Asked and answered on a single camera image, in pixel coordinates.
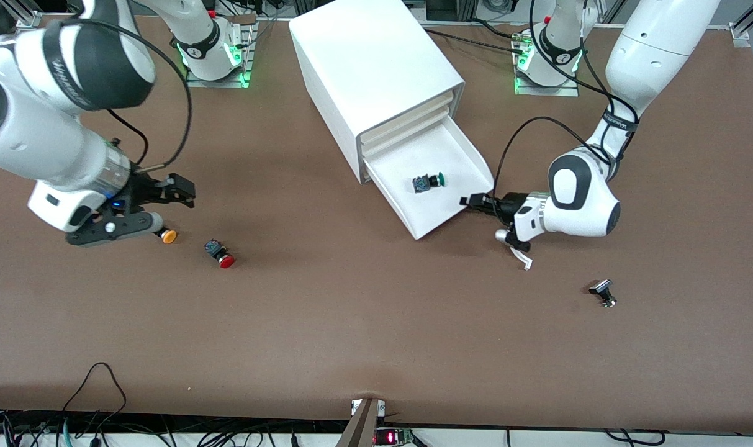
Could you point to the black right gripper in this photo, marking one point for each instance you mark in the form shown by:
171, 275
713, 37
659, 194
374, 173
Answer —
145, 189

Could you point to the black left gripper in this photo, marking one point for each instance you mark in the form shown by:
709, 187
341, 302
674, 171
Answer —
505, 204

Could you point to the white cabinet drawer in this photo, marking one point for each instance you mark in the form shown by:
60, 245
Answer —
407, 128
407, 136
450, 155
407, 116

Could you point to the green push button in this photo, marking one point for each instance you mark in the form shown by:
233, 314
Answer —
423, 184

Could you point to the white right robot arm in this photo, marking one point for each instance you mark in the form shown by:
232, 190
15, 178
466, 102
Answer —
41, 124

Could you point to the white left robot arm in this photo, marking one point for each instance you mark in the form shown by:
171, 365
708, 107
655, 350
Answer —
655, 56

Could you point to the orange push button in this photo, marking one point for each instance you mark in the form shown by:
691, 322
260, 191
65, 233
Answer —
168, 236

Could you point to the red push button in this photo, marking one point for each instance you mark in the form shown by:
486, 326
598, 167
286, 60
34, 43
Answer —
226, 261

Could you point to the white drawer cabinet housing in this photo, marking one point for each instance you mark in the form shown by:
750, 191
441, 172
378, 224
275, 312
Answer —
364, 62

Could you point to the small device with red LED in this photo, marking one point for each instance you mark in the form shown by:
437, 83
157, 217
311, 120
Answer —
392, 437

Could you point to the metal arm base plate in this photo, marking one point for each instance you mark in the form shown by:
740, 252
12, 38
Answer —
247, 62
572, 90

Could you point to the aluminium frame profile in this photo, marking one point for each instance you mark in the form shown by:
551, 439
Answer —
28, 20
742, 31

